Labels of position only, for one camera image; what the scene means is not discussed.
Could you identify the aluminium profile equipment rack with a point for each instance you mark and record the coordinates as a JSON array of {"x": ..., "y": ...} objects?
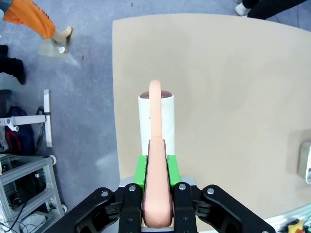
[{"x": 24, "y": 170}]

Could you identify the dark blue backpack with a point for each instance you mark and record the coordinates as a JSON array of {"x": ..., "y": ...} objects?
[{"x": 22, "y": 138}]

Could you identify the rectangular steel container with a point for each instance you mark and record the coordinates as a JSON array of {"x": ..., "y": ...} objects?
[{"x": 305, "y": 160}]

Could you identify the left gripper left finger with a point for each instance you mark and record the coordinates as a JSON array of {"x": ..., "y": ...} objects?
[{"x": 104, "y": 211}]

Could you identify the yellow emergency stop button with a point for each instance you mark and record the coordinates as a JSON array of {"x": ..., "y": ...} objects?
[{"x": 295, "y": 228}]

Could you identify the aluminium table frame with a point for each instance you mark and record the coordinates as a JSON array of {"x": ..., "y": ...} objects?
[{"x": 291, "y": 213}]

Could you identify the person in grey hoodie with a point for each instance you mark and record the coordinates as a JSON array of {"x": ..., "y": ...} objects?
[{"x": 267, "y": 8}]

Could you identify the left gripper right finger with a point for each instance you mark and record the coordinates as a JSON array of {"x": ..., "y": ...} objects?
[{"x": 211, "y": 211}]

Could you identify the white T-shaped table leg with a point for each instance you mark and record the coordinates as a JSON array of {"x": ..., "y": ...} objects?
[{"x": 47, "y": 116}]

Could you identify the person in black clothing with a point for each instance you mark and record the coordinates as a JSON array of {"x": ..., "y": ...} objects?
[{"x": 12, "y": 68}]

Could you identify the grey floor base plate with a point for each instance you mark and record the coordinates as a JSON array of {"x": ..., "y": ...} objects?
[{"x": 53, "y": 49}]

